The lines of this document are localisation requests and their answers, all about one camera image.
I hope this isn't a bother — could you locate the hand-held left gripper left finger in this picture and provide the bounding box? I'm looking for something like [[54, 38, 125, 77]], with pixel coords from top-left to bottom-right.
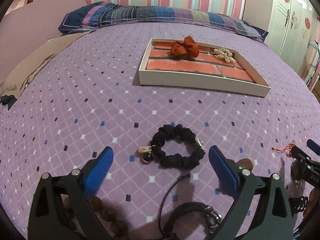
[[29, 146, 114, 240]]

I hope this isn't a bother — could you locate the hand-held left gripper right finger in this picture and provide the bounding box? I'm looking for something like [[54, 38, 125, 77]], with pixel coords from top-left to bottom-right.
[[209, 145, 294, 240]]

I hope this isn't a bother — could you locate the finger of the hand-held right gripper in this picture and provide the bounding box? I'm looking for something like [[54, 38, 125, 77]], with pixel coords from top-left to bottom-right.
[[290, 146, 312, 162], [306, 139, 320, 156]]

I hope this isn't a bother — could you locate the black hair claw clip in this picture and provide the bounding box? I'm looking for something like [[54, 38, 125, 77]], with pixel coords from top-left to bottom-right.
[[289, 195, 309, 214]]

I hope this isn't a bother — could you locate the black scrunchie with charm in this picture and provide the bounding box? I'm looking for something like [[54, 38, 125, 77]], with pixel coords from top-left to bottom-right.
[[137, 124, 206, 168]]

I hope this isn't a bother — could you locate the black braided leather bracelet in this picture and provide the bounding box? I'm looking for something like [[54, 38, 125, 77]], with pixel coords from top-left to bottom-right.
[[159, 175, 223, 240]]

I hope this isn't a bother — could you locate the brown wooden bead bracelet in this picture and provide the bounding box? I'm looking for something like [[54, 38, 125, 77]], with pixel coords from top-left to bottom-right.
[[64, 196, 129, 239]]

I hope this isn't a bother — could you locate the brick-print tray box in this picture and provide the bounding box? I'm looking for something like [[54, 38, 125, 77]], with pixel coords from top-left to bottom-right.
[[138, 38, 272, 97]]

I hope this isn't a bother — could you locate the person's right hand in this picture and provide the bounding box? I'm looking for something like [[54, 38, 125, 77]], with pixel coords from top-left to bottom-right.
[[303, 187, 320, 218]]

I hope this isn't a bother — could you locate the purple diamond-print bedsheet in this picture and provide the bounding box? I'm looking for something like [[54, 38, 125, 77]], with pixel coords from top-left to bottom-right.
[[0, 21, 320, 240]]

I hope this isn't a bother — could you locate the desk lamp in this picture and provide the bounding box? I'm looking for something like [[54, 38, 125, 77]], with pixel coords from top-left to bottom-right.
[[309, 41, 320, 73]]

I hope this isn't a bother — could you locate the cream knitted scrunchie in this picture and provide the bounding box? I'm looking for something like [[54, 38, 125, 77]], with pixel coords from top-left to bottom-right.
[[213, 47, 236, 63]]

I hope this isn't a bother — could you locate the black cloth piece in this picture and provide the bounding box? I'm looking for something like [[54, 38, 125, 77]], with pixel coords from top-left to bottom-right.
[[0, 94, 17, 110]]

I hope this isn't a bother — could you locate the tan blanket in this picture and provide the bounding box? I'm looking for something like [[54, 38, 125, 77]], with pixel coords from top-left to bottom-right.
[[0, 29, 95, 98]]

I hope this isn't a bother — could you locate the orange fabric scrunchie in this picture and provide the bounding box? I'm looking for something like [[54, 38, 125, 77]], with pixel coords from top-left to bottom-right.
[[169, 36, 200, 60]]

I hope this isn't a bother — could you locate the white floral wardrobe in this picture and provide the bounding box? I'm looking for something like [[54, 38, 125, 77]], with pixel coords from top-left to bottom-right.
[[265, 0, 320, 80]]

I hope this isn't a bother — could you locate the pink headboard cushion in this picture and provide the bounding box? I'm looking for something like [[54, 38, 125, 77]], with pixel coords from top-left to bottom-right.
[[0, 0, 88, 83]]

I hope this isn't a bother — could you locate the patchwork striped pillow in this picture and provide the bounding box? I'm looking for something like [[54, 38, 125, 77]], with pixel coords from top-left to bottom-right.
[[58, 1, 269, 43]]

